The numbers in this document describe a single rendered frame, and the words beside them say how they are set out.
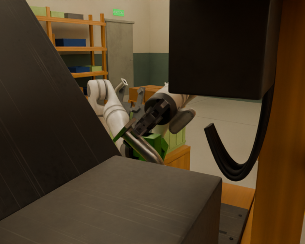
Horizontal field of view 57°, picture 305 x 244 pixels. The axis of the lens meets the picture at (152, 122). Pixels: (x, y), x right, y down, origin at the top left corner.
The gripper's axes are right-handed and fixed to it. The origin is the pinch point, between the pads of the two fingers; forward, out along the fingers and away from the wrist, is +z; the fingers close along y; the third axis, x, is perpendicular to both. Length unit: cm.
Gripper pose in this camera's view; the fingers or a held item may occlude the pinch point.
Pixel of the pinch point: (134, 135)
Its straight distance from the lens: 59.5
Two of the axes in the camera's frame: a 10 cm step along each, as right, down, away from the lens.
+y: 5.2, -5.5, -6.5
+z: -4.5, 4.7, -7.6
